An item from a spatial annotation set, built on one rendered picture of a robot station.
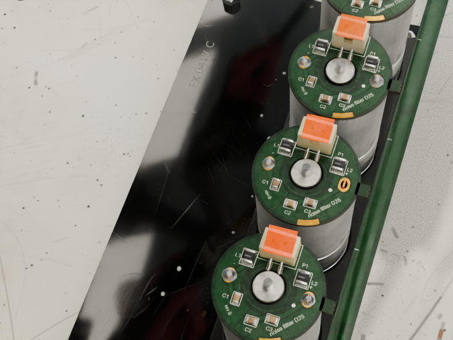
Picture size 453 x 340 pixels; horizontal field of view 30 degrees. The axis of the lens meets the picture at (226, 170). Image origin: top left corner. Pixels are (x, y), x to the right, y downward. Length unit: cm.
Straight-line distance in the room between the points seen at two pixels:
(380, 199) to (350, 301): 2
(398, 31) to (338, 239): 6
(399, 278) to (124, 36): 12
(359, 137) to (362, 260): 4
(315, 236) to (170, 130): 8
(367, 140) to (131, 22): 11
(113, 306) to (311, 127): 8
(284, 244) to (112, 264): 8
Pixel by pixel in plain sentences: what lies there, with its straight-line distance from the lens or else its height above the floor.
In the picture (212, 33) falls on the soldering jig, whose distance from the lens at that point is 27.
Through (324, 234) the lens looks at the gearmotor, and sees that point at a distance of 20.
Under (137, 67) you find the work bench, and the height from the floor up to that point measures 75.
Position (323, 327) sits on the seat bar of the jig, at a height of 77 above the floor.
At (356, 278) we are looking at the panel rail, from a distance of 19.
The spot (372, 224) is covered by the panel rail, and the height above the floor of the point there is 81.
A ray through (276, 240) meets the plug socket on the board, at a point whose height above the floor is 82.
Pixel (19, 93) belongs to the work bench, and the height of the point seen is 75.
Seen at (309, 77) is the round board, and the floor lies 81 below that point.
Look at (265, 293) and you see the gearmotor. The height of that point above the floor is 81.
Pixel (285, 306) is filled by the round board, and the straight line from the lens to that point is 18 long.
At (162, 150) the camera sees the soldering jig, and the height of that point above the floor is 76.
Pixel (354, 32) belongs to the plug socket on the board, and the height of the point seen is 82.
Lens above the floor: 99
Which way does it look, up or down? 66 degrees down
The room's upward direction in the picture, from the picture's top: 10 degrees counter-clockwise
